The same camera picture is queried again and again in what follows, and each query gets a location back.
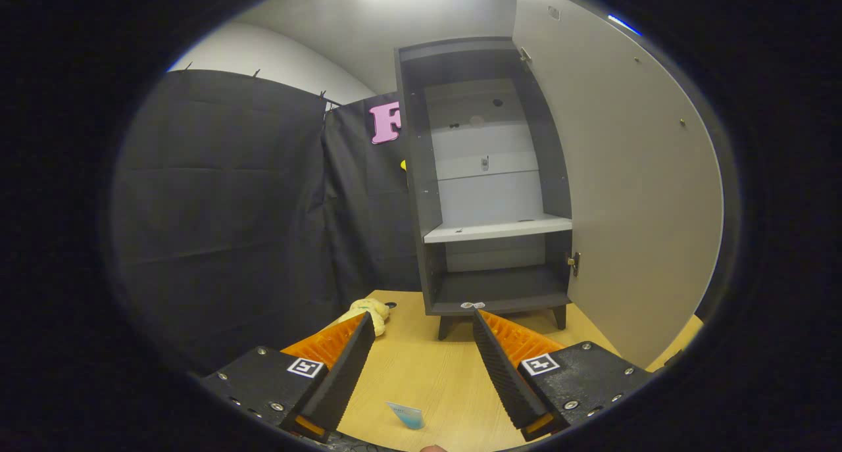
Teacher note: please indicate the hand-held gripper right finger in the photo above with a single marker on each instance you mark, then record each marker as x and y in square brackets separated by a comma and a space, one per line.
[508, 379]

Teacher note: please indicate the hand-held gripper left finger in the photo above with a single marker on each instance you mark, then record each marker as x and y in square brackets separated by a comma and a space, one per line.
[342, 379]

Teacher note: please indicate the blue cosmetic tube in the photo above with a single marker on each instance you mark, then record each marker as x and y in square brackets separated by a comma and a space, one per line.
[408, 416]

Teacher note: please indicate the beige cabinet door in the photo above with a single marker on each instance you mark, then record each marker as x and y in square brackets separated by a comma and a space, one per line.
[625, 175]

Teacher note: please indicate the yellow plush toy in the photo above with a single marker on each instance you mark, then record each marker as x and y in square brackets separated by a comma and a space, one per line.
[368, 310]

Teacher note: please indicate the metal door hinge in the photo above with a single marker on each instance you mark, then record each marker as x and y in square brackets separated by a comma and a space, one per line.
[573, 263]
[525, 54]

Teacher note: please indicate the white cabinet shelf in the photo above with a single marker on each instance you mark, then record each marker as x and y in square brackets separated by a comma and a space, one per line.
[493, 229]

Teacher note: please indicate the black backdrop cloth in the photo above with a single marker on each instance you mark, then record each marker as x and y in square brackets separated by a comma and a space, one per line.
[217, 208]

